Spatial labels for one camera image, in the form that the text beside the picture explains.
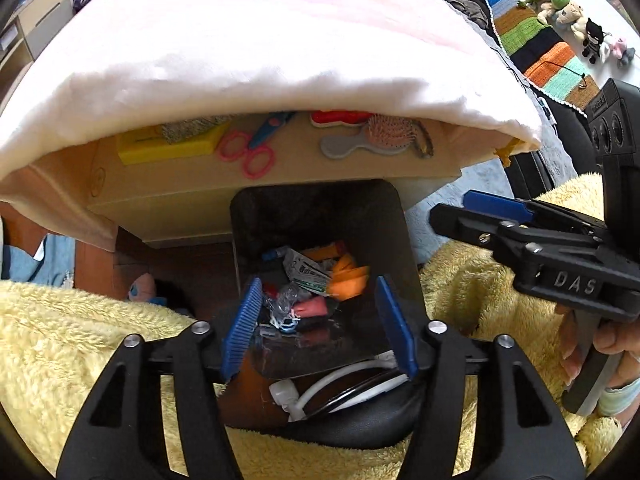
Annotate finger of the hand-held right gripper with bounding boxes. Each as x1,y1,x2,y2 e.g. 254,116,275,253
429,202,552,267
461,190,607,233

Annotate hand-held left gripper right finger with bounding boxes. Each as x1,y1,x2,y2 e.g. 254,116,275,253
375,275,587,480

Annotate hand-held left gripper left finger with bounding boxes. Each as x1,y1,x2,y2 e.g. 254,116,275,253
56,276,266,480

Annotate crinkled silver foil wrapper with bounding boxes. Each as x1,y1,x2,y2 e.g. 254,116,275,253
263,284,302,322

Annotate pink paper cup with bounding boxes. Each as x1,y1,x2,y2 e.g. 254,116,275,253
291,296,329,319

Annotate black trash bin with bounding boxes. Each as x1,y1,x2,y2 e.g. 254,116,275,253
229,179,427,382

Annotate person's right hand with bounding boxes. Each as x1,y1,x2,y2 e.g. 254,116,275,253
557,305,640,389

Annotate grey rug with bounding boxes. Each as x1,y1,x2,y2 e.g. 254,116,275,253
404,157,517,267

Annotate black sofa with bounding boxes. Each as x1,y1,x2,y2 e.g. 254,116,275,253
399,0,603,202

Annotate brown hair clip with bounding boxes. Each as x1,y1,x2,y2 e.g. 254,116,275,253
414,121,436,162

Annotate pink and blue plush toy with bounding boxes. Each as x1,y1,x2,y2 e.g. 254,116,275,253
124,271,167,307

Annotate cardboard table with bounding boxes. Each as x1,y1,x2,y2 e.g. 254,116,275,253
86,109,464,252

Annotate pink scissors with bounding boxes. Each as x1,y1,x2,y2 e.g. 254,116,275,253
216,129,277,179

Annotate striped knitted blanket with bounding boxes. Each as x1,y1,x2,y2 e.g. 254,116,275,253
469,0,609,112

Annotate yellow fleece blanket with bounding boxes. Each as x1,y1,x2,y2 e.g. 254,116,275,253
0,171,627,480

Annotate dark cloth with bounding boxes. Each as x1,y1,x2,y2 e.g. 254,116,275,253
449,0,494,32

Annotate yellow box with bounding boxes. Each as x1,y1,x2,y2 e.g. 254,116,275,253
116,121,232,167

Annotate blue scissors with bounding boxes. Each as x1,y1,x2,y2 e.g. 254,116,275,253
247,111,297,151

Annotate row of plush toys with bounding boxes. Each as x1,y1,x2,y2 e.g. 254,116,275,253
466,0,639,69

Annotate grey speckled sponge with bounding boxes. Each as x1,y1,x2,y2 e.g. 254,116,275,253
160,116,229,144

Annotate blue cloth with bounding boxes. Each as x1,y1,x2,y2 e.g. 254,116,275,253
1,231,77,289

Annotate pink satin tablecloth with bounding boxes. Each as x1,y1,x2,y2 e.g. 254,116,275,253
0,0,544,254

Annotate wooden television cabinet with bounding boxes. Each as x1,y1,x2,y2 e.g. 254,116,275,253
0,0,74,112

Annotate white hose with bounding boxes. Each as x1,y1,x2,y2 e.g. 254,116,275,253
269,351,407,422

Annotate pink hairbrush grey handle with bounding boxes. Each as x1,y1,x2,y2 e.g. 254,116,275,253
319,113,424,159

